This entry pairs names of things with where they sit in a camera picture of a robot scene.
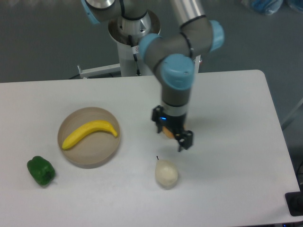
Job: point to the white metal bracket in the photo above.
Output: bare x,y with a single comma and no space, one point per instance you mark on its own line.
99,72

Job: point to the yellow banana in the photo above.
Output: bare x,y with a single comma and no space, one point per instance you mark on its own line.
86,129

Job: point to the blue plastic bag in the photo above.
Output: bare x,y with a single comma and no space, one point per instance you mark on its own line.
270,7

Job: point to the black device at edge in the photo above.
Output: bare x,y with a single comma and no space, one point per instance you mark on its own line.
294,202

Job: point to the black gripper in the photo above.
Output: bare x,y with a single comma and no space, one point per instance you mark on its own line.
185,138

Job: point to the white pear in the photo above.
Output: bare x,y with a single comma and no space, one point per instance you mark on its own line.
166,173

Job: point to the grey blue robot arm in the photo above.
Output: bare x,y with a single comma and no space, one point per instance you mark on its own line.
171,60

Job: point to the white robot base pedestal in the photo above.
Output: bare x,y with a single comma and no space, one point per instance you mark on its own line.
129,54

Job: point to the green bell pepper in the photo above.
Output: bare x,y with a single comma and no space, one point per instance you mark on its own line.
41,170

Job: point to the orange bread roll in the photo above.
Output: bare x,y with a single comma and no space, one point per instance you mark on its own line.
168,133

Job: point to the white upright post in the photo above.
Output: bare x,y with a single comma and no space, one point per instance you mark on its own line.
197,62

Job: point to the beige round plate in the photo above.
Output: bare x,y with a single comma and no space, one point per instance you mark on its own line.
95,149

